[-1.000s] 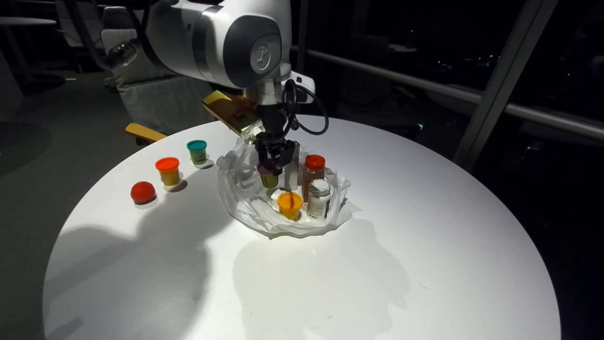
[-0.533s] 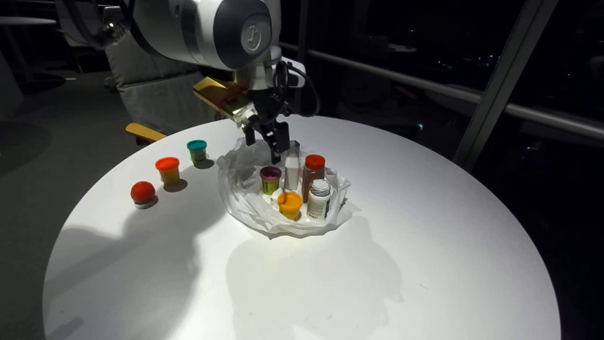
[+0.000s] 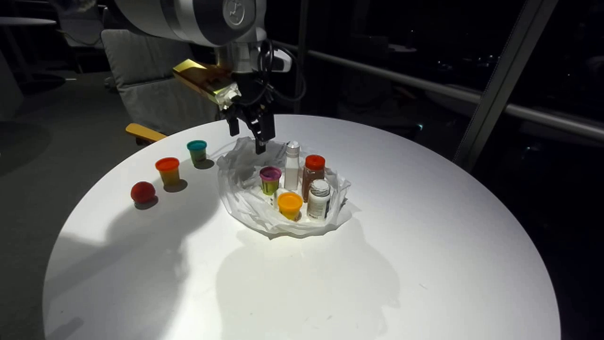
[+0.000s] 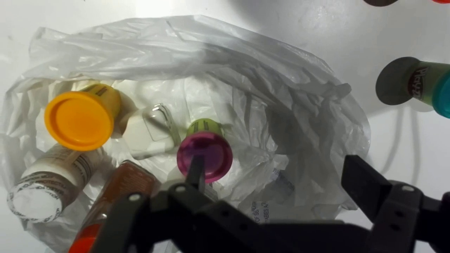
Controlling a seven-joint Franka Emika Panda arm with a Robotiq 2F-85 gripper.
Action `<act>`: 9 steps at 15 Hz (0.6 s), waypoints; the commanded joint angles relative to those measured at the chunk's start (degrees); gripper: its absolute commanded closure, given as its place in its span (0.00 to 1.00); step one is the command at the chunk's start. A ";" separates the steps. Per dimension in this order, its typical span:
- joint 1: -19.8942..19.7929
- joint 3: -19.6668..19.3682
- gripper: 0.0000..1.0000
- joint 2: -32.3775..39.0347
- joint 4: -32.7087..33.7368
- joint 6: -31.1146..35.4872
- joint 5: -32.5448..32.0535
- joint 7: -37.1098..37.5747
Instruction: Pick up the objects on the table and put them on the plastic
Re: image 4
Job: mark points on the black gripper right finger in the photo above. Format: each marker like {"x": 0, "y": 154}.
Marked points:
{"x": 374, "y": 188}

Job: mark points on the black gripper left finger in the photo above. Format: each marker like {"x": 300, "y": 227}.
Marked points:
{"x": 196, "y": 173}

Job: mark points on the purple lid dough can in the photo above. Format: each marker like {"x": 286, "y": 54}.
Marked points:
{"x": 211, "y": 150}

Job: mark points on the brown spice bottle red cap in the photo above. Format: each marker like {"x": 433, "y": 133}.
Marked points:
{"x": 121, "y": 188}

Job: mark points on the yellow lid dough can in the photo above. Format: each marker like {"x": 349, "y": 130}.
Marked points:
{"x": 79, "y": 121}

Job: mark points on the small white pill bottle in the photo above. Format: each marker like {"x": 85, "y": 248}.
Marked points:
{"x": 51, "y": 178}

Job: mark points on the teal lid dough can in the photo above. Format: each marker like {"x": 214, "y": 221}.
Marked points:
{"x": 422, "y": 85}

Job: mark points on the crumpled clear plastic bag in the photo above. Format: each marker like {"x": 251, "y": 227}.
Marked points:
{"x": 258, "y": 71}

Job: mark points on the red lid dough can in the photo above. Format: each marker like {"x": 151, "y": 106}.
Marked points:
{"x": 442, "y": 2}

